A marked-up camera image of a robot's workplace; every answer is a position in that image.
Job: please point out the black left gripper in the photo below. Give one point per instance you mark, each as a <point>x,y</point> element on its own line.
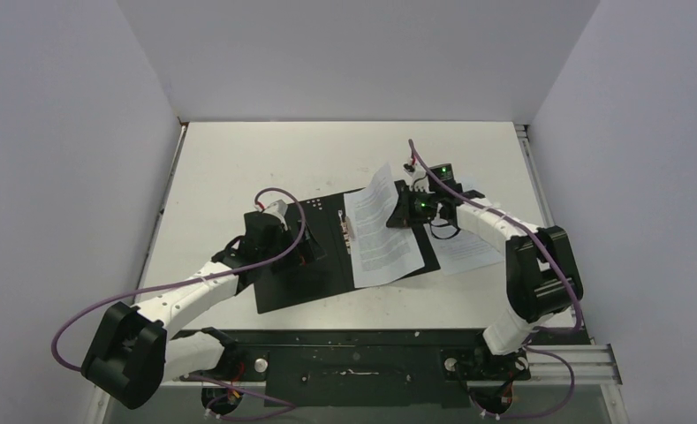
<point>307,252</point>

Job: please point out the white paper sheet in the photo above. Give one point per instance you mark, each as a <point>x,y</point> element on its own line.
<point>460,252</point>

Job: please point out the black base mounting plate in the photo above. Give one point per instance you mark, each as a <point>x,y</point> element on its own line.
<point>375,368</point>

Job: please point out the metal folder clip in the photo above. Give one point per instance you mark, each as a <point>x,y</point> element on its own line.
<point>346,225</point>

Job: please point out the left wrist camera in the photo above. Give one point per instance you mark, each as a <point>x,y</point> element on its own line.
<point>277,208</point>

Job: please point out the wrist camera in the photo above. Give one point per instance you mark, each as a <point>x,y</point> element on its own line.
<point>277,208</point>
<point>442,172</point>

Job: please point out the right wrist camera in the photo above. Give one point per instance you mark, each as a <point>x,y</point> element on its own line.
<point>442,172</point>

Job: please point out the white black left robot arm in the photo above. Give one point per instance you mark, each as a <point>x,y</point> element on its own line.
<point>137,348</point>

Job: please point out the printed paper sheet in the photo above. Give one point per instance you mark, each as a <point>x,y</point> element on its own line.
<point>379,255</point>

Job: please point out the white folder with black inside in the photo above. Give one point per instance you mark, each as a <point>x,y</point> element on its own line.
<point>322,272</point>

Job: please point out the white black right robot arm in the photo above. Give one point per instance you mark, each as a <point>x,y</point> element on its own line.
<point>542,278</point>

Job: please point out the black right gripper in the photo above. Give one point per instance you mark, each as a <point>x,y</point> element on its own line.
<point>403,207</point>

